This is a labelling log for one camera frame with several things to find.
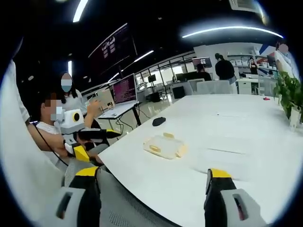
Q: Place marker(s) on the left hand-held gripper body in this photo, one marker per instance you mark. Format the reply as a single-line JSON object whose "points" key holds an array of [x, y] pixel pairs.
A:
{"points": [[69, 125]]}

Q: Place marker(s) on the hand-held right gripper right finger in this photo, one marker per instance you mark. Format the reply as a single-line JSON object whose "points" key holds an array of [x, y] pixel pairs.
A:
{"points": [[227, 208]]}

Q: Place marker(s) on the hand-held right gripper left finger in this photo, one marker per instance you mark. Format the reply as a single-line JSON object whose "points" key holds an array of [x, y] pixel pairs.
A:
{"points": [[71, 203]]}

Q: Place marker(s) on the clear box with cream plastic buckle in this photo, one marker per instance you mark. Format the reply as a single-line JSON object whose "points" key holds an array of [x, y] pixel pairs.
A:
{"points": [[165, 147]]}

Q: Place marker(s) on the white laptop stand table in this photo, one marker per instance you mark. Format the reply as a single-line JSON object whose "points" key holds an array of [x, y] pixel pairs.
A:
{"points": [[137, 116]]}

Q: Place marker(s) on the grey mesh office chair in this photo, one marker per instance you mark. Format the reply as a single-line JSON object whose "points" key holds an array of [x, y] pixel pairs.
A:
{"points": [[118, 203]]}

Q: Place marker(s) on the open laptop with pink text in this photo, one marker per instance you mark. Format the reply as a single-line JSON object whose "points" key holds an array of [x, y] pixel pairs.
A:
{"points": [[124, 91]]}

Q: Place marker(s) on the person's white shirt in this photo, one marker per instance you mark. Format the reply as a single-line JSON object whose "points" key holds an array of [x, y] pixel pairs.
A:
{"points": [[21, 170]]}

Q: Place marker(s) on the black computer mouse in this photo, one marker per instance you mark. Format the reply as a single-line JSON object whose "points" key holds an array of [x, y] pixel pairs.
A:
{"points": [[158, 121]]}

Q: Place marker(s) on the hanging dark display screen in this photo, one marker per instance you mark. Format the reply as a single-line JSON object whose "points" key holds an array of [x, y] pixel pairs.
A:
{"points": [[113, 45]]}

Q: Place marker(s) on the ceiling light strip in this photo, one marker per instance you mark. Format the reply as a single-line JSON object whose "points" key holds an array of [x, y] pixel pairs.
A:
{"points": [[80, 10]]}

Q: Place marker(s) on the small red object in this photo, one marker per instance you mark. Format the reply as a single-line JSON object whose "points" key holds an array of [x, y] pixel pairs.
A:
{"points": [[266, 98]]}

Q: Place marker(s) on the white desk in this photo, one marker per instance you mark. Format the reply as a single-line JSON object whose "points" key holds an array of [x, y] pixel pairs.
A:
{"points": [[247, 85]]}

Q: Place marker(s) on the green potted plant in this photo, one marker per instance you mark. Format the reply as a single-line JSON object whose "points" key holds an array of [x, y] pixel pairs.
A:
{"points": [[290, 92]]}

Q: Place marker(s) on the white shelf with boxes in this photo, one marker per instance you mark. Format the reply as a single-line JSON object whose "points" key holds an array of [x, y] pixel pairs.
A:
{"points": [[251, 62]]}

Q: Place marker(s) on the long curved ceiling light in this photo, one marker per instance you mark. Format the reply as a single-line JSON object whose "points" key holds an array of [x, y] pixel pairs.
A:
{"points": [[232, 29]]}

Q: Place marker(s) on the ceiling air vent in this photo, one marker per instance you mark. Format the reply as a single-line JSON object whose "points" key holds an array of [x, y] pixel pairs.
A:
{"points": [[245, 4]]}

